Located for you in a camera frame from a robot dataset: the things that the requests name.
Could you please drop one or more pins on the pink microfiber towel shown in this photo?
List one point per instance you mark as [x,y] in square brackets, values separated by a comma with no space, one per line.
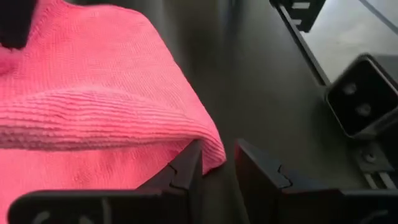
[93,93]

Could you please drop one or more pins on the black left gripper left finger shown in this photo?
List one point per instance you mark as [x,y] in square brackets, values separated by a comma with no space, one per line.
[183,180]

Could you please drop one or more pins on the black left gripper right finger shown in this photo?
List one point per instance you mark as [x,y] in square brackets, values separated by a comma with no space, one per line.
[261,186]

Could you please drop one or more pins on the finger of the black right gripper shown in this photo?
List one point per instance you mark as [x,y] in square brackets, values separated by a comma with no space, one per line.
[15,25]

